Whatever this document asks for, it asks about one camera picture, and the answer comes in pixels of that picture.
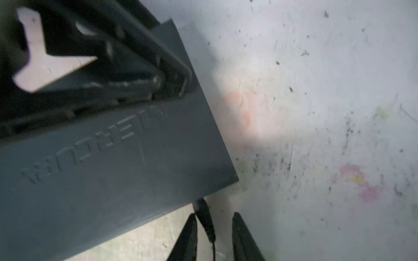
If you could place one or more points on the dark grey network switch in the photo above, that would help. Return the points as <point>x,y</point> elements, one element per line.
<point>68,188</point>

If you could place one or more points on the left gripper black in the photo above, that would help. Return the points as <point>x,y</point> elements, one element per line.
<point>20,109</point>

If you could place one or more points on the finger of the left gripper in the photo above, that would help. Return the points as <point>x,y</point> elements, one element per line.
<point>131,62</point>

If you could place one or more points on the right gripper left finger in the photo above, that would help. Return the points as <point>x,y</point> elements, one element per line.
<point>185,248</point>

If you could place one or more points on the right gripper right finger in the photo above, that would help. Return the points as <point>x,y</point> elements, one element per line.
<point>244,246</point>

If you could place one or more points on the black power adapter with plug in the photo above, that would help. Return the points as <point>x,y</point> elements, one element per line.
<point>202,212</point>

